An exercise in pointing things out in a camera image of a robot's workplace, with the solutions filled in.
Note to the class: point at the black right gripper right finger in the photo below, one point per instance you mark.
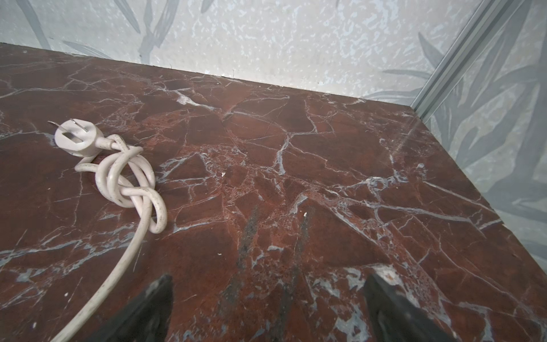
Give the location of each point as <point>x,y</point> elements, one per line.
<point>395,318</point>

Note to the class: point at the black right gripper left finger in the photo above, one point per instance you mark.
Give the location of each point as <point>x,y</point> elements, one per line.
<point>145,318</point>

